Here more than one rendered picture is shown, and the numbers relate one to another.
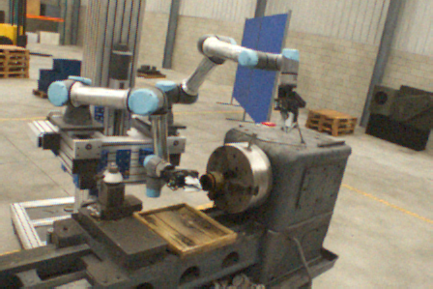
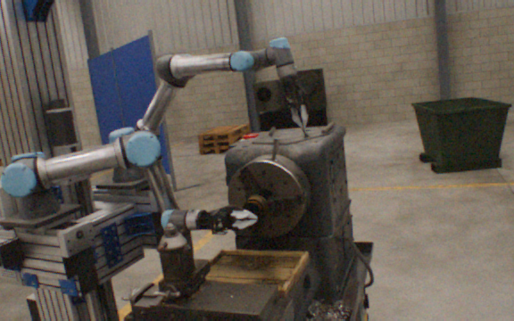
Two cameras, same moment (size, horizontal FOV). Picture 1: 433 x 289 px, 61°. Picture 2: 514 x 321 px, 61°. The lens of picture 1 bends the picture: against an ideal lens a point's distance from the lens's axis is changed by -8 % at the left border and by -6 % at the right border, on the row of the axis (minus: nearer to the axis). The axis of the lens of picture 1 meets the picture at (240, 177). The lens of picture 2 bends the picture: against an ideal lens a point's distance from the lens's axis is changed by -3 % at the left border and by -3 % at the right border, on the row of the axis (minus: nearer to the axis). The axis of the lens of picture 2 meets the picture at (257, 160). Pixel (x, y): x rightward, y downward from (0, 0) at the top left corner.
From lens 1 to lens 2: 62 cm
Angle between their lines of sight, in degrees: 20
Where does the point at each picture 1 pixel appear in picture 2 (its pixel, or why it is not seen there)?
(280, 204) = (325, 204)
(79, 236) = not seen: outside the picture
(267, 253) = (328, 264)
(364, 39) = (220, 41)
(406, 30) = (260, 17)
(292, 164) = (322, 157)
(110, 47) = (41, 109)
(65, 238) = not seen: outside the picture
